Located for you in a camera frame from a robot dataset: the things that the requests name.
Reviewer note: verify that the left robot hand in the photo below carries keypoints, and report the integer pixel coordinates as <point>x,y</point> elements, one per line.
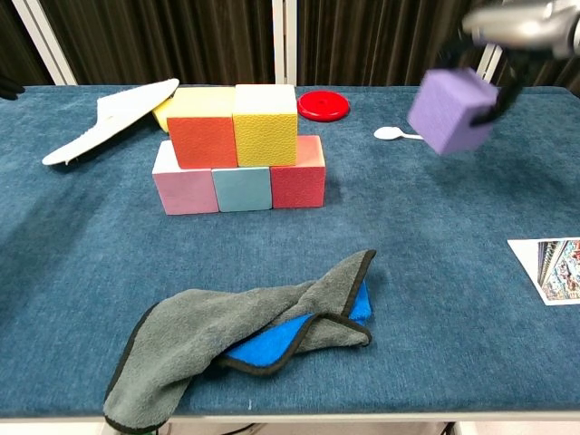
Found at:
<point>9,88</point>

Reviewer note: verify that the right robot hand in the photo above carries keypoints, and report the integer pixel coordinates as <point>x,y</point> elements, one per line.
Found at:
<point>521,25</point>

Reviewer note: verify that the purple foam cube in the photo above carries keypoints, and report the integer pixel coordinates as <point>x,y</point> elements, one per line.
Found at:
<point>453,113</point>

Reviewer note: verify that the orange foam cube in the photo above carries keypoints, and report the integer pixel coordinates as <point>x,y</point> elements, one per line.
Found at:
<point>201,142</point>

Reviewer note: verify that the yellow foam cube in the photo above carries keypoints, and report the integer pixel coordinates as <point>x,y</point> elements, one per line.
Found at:
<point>265,140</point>

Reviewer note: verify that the black curtain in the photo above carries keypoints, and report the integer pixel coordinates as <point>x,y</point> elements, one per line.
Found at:
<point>553,74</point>
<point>362,41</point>
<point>158,41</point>
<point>13,36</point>

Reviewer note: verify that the white plastic knife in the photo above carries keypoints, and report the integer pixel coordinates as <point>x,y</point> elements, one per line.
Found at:
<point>122,109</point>

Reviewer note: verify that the yellow sponge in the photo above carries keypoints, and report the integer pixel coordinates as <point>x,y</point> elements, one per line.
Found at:
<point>161,115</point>

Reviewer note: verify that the white plastic spoon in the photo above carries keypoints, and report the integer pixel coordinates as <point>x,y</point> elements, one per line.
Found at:
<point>387,132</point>

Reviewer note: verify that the pink foam cube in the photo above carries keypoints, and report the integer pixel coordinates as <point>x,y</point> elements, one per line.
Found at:
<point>183,195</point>

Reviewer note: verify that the red round disc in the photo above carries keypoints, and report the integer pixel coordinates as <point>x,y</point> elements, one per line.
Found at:
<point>322,106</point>

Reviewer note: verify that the printed photo card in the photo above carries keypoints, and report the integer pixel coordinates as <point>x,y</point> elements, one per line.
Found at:
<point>557,272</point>

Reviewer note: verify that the light blue foam cube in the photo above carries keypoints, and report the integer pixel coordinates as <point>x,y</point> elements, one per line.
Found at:
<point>242,190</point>

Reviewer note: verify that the red foam cube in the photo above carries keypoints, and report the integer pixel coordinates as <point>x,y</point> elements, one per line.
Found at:
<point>299,186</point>

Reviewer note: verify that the grey and blue cloth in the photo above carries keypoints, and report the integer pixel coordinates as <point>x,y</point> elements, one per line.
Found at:
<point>181,326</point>

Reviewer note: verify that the blue felt table cover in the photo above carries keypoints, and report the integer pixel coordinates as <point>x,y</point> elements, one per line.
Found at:
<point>430,340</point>

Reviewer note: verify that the white frame post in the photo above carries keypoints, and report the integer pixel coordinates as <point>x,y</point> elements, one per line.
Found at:
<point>487,68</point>
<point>45,45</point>
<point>284,45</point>

